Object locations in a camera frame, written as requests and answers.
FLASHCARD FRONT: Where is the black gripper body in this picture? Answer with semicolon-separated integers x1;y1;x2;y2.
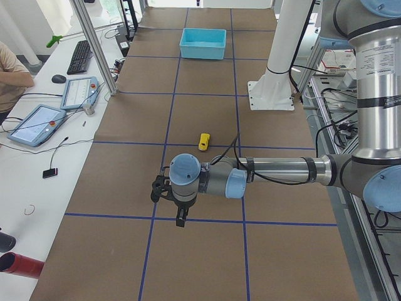
176;204;190;218

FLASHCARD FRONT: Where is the yellow beetle toy car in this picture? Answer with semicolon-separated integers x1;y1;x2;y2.
198;133;211;151

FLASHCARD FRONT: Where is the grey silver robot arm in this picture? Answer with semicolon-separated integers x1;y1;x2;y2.
166;1;400;227

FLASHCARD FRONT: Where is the small black device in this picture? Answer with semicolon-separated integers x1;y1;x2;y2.
42;167;58;179

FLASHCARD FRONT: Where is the far teach pendant tablet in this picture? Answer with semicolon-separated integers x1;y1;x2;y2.
60;77;99;110

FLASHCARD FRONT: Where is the teach pendant tablet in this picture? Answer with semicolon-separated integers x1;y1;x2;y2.
60;77;99;110
8;104;66;147

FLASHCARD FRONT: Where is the light blue plastic bin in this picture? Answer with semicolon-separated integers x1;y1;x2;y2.
179;28;227;60

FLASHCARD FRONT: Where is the near teach pendant tablet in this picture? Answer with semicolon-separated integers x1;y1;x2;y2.
8;104;66;147

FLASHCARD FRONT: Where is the black tube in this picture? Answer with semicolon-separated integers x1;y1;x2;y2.
0;232;16;253

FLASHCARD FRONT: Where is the red tube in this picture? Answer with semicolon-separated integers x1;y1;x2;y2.
1;252;44;279

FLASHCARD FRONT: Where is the black keyboard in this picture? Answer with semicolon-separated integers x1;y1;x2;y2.
66;40;92;75

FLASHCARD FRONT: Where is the black computer mouse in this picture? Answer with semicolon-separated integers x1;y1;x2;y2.
51;74;66;84

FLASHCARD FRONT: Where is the person in beige shirt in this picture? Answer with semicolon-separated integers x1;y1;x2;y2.
1;42;34;117

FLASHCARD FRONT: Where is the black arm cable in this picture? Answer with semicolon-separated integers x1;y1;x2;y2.
210;133;316;184

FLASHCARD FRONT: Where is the aluminium frame post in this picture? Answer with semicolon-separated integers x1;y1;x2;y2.
70;0;117;96

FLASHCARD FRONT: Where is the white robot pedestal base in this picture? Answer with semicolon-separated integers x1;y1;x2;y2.
247;0;314;110

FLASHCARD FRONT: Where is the green handled tool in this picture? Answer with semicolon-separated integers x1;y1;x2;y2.
46;35;63;48

